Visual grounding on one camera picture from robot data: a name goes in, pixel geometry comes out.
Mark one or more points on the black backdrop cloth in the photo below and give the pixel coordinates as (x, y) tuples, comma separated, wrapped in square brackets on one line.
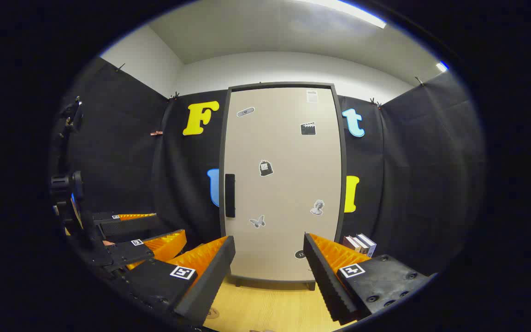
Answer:
[(408, 184)]

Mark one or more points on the dark grey cabinet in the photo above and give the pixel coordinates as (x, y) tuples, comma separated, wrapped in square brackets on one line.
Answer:
[(222, 147)]

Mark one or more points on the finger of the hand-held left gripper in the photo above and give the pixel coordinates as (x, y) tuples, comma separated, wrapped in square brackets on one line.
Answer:
[(132, 225), (122, 254)]

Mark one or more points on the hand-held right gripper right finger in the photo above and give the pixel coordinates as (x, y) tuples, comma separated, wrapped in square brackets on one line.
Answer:
[(325, 281)]

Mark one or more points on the beige cabinet door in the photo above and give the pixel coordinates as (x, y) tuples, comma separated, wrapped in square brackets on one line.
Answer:
[(284, 184)]

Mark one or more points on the black backdrop clip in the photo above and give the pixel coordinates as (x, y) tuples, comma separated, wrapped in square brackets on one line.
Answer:
[(174, 96), (418, 80), (375, 102), (120, 68)]

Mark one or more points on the copper backdrop clip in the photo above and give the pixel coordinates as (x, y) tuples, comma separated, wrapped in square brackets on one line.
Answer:
[(156, 133)]

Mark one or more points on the small ceiling light panel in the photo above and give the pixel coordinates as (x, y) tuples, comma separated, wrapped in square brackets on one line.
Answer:
[(441, 67)]

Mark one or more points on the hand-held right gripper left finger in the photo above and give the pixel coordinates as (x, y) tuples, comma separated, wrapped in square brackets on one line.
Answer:
[(210, 281)]

